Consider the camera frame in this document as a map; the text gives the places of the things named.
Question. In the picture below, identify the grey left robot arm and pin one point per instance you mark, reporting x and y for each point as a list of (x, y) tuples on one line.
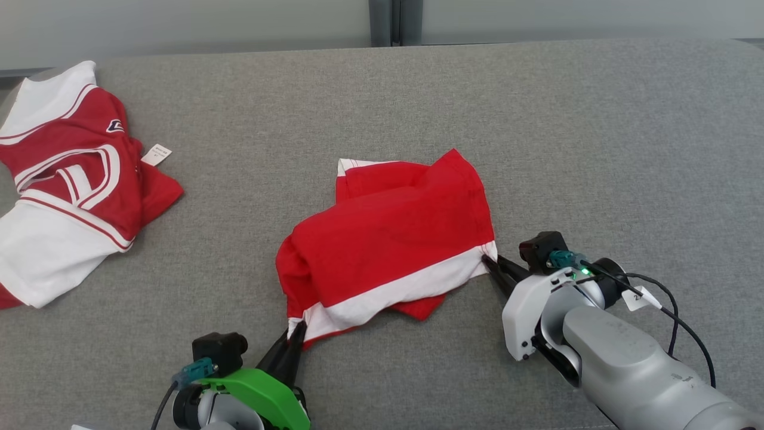
[(209, 412)]

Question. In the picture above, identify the teal right camera connector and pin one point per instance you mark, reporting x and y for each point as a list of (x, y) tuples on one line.
[(561, 260)]

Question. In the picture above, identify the grey vertical wall post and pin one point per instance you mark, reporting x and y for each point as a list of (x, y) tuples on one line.
[(382, 24)]

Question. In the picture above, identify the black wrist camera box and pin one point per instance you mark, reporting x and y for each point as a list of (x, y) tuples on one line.
[(218, 352), (540, 248)]

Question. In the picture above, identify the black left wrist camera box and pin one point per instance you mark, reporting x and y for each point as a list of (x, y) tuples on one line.
[(218, 352)]

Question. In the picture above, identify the red and white striped jersey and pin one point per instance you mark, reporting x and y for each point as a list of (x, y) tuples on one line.
[(71, 179)]

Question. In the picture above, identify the teal left camera connector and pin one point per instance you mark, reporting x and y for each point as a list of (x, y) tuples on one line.
[(194, 373)]

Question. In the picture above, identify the teal camera connector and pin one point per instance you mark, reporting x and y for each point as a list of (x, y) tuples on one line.
[(561, 260), (194, 373)]

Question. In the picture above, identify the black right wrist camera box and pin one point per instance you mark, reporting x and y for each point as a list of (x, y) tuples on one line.
[(540, 248)]

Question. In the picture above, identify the red shorts with white band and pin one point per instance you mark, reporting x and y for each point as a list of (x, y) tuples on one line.
[(388, 239)]

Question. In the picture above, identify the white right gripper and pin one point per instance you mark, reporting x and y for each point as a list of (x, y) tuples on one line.
[(522, 316)]

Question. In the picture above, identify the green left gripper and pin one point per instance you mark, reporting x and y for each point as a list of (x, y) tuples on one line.
[(268, 397)]

